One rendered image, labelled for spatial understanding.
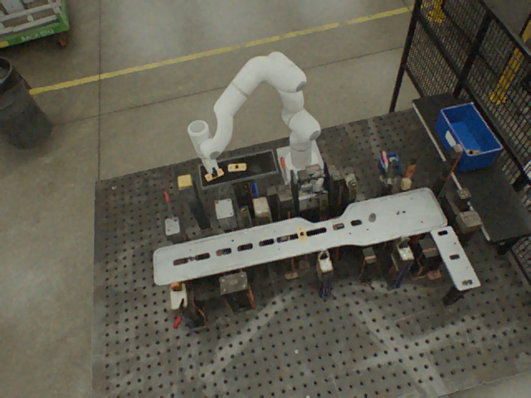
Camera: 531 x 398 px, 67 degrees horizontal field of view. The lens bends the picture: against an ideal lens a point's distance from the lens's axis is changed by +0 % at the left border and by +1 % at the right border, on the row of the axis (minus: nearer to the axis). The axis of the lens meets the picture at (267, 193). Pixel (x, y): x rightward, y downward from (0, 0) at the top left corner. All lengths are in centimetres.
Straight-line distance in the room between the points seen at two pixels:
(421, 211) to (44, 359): 255
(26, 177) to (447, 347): 348
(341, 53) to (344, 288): 275
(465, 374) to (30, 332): 271
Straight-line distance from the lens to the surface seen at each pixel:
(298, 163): 230
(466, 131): 234
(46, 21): 519
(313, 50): 435
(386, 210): 200
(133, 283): 232
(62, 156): 407
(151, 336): 219
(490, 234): 203
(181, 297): 181
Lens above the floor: 271
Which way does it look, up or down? 57 degrees down
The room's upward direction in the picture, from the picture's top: 9 degrees counter-clockwise
